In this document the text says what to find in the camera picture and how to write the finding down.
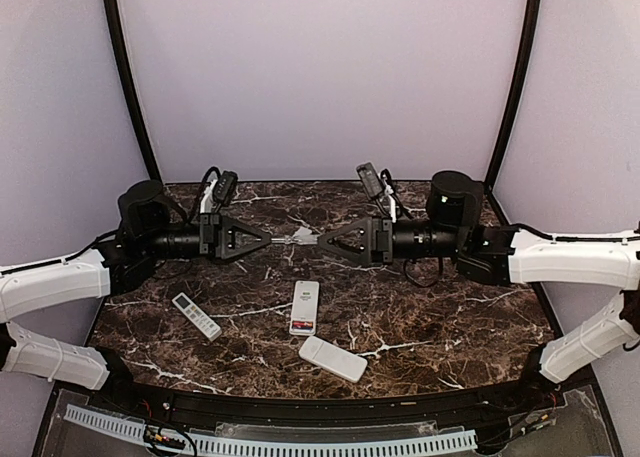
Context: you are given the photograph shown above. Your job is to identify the white TCL remote control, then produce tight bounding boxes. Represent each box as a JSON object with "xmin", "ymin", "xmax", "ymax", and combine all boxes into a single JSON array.
[{"xmin": 288, "ymin": 280, "xmax": 320, "ymax": 336}]

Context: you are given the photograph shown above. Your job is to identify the white slotted cable duct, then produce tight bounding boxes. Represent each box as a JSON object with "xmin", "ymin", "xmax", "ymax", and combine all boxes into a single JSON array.
[{"xmin": 64, "ymin": 404, "xmax": 477, "ymax": 456}]

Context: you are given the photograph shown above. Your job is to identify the small white buttoned remote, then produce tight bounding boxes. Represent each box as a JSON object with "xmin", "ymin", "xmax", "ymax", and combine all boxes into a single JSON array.
[{"xmin": 172, "ymin": 293, "xmax": 222, "ymax": 341}]

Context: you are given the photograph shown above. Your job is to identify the black corner post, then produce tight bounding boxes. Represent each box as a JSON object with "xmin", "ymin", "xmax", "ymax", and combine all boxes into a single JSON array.
[
  {"xmin": 102, "ymin": 0, "xmax": 163, "ymax": 182},
  {"xmin": 484, "ymin": 0, "xmax": 542, "ymax": 194}
]

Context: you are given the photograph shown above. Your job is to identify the black left corner post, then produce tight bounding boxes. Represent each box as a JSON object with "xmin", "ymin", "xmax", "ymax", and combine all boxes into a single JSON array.
[{"xmin": 102, "ymin": 0, "xmax": 163, "ymax": 182}]

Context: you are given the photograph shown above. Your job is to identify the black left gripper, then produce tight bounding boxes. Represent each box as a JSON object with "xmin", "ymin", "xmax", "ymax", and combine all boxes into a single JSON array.
[{"xmin": 141, "ymin": 212, "xmax": 272, "ymax": 265}]

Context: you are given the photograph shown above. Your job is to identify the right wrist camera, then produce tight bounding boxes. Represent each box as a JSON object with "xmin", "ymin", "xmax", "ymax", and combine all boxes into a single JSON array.
[{"xmin": 356, "ymin": 162, "xmax": 398, "ymax": 223}]

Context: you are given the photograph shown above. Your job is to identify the black front rail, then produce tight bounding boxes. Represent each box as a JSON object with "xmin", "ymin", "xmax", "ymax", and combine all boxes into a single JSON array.
[{"xmin": 101, "ymin": 382, "xmax": 531, "ymax": 428}]

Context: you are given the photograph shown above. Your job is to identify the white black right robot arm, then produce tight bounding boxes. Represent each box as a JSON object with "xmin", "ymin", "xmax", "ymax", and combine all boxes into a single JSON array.
[{"xmin": 318, "ymin": 171, "xmax": 639, "ymax": 411}]

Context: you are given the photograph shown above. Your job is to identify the black right corner post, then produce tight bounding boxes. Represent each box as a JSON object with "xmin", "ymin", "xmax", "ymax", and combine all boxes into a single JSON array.
[{"xmin": 484, "ymin": 0, "xmax": 542, "ymax": 194}]

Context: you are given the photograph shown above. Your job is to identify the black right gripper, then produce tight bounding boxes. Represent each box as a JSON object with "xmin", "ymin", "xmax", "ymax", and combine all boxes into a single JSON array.
[{"xmin": 317, "ymin": 214, "xmax": 466, "ymax": 267}]

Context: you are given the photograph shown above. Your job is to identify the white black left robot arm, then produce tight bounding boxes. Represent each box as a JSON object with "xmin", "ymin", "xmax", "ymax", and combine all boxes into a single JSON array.
[{"xmin": 1, "ymin": 173, "xmax": 272, "ymax": 413}]

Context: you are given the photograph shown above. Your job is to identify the white remote face down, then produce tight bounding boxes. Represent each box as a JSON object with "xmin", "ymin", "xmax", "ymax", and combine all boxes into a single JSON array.
[{"xmin": 298, "ymin": 336, "xmax": 368, "ymax": 383}]

